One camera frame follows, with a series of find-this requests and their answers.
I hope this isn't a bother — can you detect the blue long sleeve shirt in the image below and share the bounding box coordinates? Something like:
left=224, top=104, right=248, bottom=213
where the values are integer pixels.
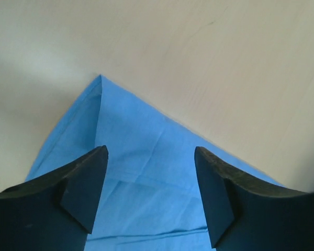
left=27, top=76, right=273, bottom=250

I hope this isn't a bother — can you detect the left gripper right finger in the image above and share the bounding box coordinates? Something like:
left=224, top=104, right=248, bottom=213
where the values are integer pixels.
left=194, top=147, right=314, bottom=250

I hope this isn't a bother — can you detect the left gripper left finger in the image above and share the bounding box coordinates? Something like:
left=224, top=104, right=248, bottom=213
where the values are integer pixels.
left=0, top=146, right=108, bottom=250

